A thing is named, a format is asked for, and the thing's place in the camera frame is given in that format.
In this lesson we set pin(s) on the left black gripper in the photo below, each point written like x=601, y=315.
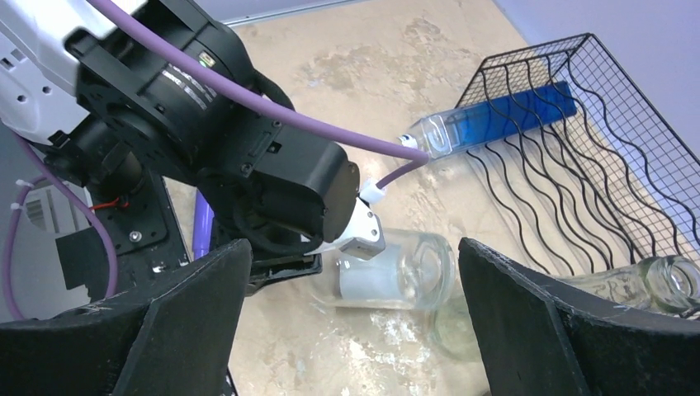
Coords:
x=270, y=268

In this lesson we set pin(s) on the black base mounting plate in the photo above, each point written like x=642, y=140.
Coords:
x=146, y=236

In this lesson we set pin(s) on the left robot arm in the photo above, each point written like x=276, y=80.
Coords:
x=106, y=110

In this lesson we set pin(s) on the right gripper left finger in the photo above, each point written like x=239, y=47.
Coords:
x=172, y=336

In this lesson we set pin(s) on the clear bottle white cap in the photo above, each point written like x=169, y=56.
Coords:
x=415, y=271
x=452, y=332

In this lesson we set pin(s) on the blue square glass bottle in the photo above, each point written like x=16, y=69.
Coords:
x=447, y=132

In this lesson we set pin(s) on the black wire wine rack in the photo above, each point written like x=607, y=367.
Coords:
x=602, y=189

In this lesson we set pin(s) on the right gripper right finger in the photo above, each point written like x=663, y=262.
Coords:
x=539, y=336

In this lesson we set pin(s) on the clear empty glass bottle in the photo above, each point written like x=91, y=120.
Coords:
x=663, y=285

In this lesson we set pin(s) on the aluminium frame rail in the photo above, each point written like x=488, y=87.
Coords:
x=265, y=16

